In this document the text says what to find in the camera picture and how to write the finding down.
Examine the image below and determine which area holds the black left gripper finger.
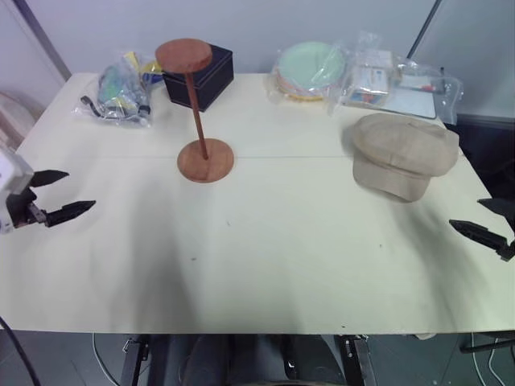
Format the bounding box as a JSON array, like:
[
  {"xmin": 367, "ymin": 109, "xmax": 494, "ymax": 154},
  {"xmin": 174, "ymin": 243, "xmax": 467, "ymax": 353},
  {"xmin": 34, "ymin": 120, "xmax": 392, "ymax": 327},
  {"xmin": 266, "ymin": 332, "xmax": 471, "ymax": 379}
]
[
  {"xmin": 45, "ymin": 199, "xmax": 97, "ymax": 229},
  {"xmin": 31, "ymin": 169, "xmax": 71, "ymax": 188}
]

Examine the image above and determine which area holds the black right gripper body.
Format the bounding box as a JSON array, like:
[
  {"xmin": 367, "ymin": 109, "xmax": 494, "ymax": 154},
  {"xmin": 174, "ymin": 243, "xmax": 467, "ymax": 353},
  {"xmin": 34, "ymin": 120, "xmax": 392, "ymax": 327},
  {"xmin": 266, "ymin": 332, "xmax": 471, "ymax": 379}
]
[{"xmin": 495, "ymin": 238, "xmax": 515, "ymax": 264}]

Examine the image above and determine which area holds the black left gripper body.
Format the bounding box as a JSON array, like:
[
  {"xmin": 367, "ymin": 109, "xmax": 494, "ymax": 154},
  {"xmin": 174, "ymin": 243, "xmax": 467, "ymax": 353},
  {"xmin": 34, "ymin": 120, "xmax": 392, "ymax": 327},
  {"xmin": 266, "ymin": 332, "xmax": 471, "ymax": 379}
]
[{"xmin": 6, "ymin": 186, "xmax": 49, "ymax": 229}]

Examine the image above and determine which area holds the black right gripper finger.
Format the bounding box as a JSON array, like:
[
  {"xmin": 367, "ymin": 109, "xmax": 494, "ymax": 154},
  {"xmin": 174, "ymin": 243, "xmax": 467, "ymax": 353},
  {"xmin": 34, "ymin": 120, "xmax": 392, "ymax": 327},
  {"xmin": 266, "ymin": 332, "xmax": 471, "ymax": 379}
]
[
  {"xmin": 448, "ymin": 219, "xmax": 509, "ymax": 253},
  {"xmin": 477, "ymin": 197, "xmax": 515, "ymax": 232}
]

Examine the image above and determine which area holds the brown wooden hat stand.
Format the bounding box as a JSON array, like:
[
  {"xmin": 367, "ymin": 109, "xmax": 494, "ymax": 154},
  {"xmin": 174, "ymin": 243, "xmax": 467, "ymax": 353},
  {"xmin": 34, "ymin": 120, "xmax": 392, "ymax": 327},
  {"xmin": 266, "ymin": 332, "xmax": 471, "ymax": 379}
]
[{"xmin": 154, "ymin": 38, "xmax": 235, "ymax": 185}]

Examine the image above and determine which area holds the black floor bar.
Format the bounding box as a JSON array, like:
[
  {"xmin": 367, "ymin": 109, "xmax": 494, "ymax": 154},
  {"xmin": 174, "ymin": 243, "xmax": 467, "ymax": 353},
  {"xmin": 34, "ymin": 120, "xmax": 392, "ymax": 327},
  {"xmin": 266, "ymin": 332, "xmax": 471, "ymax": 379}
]
[{"xmin": 458, "ymin": 331, "xmax": 515, "ymax": 355}]

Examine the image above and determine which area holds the clear bag of mixed items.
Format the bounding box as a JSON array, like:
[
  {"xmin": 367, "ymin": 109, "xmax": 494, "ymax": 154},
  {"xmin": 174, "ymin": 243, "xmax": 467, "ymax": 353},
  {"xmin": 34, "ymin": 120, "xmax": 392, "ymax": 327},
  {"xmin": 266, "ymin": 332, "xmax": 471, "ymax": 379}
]
[{"xmin": 71, "ymin": 51, "xmax": 164, "ymax": 130}]

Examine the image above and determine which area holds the beige newsboy cap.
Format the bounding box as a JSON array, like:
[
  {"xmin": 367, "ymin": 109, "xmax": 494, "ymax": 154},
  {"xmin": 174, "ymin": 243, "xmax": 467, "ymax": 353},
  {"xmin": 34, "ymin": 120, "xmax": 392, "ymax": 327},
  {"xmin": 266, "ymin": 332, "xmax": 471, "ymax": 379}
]
[{"xmin": 341, "ymin": 113, "xmax": 460, "ymax": 203}]

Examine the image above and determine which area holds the clear bag with cards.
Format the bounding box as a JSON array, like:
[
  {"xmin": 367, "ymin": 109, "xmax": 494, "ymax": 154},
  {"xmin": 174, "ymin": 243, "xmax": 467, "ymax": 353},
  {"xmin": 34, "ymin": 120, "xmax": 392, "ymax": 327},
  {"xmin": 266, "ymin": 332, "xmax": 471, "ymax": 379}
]
[{"xmin": 381, "ymin": 59, "xmax": 464, "ymax": 122}]

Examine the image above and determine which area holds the black folding table leg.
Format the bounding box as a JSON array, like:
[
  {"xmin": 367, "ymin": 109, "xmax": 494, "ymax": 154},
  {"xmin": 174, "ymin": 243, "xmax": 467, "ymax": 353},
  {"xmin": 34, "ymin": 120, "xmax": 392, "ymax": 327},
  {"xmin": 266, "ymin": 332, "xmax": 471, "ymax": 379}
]
[
  {"xmin": 119, "ymin": 334, "xmax": 153, "ymax": 386},
  {"xmin": 336, "ymin": 333, "xmax": 374, "ymax": 386}
]

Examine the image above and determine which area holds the clear bag of card packs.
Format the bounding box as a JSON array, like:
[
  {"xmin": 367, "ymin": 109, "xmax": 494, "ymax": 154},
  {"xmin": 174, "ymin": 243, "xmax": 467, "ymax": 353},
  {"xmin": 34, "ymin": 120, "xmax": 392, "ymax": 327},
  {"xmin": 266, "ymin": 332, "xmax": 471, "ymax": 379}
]
[{"xmin": 341, "ymin": 31, "xmax": 404, "ymax": 109}]

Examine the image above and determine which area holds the dark navy square box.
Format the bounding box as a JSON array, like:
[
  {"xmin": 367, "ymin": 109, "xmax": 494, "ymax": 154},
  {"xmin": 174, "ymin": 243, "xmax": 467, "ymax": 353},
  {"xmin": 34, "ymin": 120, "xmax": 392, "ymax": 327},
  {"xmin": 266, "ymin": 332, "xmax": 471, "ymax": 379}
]
[{"xmin": 162, "ymin": 43, "xmax": 235, "ymax": 113}]

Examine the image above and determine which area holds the bagged stack of plates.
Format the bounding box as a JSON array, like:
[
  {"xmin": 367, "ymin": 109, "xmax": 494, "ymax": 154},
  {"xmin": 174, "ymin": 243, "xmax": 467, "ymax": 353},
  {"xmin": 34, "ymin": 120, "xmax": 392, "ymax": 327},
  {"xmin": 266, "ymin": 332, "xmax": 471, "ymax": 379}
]
[{"xmin": 263, "ymin": 39, "xmax": 350, "ymax": 117}]

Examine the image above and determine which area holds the mint green plate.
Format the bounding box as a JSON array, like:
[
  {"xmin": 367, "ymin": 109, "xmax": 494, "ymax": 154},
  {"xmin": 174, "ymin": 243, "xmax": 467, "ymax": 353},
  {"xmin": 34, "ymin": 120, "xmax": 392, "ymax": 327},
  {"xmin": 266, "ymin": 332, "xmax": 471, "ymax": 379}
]
[{"xmin": 278, "ymin": 43, "xmax": 346, "ymax": 88}]

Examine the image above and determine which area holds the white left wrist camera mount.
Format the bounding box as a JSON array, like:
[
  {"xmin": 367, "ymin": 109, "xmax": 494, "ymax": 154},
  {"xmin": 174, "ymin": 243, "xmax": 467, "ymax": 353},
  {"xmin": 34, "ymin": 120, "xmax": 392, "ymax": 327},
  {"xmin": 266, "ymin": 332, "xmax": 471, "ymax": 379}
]
[{"xmin": 0, "ymin": 150, "xmax": 35, "ymax": 236}]

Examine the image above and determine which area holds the white floor cable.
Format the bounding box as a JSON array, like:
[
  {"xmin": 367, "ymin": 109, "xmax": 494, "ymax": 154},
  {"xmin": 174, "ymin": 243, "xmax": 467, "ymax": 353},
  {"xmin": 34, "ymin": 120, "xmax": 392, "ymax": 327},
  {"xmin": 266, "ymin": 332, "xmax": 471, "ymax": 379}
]
[
  {"xmin": 469, "ymin": 332, "xmax": 515, "ymax": 386},
  {"xmin": 91, "ymin": 332, "xmax": 122, "ymax": 386}
]

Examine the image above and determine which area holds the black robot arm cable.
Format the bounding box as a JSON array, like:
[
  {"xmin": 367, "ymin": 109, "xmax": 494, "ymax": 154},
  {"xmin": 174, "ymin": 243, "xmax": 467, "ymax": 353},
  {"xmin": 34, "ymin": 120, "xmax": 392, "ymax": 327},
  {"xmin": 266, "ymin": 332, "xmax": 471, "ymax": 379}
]
[{"xmin": 0, "ymin": 315, "xmax": 42, "ymax": 386}]

